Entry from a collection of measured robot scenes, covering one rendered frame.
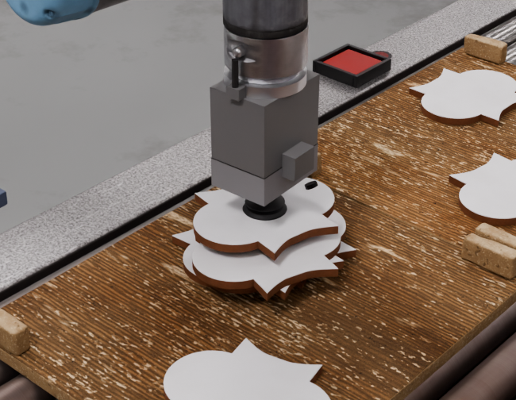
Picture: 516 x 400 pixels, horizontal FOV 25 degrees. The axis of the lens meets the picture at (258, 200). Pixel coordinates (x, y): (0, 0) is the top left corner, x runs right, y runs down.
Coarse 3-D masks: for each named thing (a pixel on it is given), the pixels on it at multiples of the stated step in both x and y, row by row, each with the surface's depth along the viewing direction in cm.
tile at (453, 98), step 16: (448, 80) 147; (464, 80) 147; (480, 80) 147; (496, 80) 147; (512, 80) 147; (416, 96) 145; (432, 96) 143; (448, 96) 143; (464, 96) 143; (480, 96) 143; (496, 96) 143; (512, 96) 143; (432, 112) 140; (448, 112) 140; (464, 112) 140; (480, 112) 140; (496, 112) 140
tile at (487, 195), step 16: (496, 160) 130; (512, 160) 130; (464, 176) 127; (480, 176) 127; (496, 176) 127; (512, 176) 127; (464, 192) 124; (480, 192) 124; (496, 192) 124; (512, 192) 124; (464, 208) 122; (480, 208) 122; (496, 208) 122; (512, 208) 122; (496, 224) 120; (512, 224) 120
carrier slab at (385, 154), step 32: (448, 64) 154; (480, 64) 154; (512, 64) 154; (384, 96) 146; (320, 128) 139; (352, 128) 139; (384, 128) 139; (416, 128) 139; (448, 128) 139; (480, 128) 139; (512, 128) 139; (352, 160) 132; (384, 160) 132; (416, 160) 132; (448, 160) 132; (480, 160) 132; (352, 192) 126; (384, 192) 126; (416, 192) 126; (448, 192) 126; (416, 224) 121; (448, 224) 121; (480, 224) 121
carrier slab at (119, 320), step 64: (128, 256) 116; (384, 256) 116; (448, 256) 116; (64, 320) 107; (128, 320) 107; (192, 320) 107; (256, 320) 107; (320, 320) 107; (384, 320) 107; (448, 320) 107; (64, 384) 99; (128, 384) 99; (320, 384) 99; (384, 384) 99
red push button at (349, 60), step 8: (336, 56) 157; (344, 56) 157; (352, 56) 157; (360, 56) 157; (368, 56) 157; (336, 64) 155; (344, 64) 155; (352, 64) 155; (360, 64) 155; (368, 64) 155; (352, 72) 153
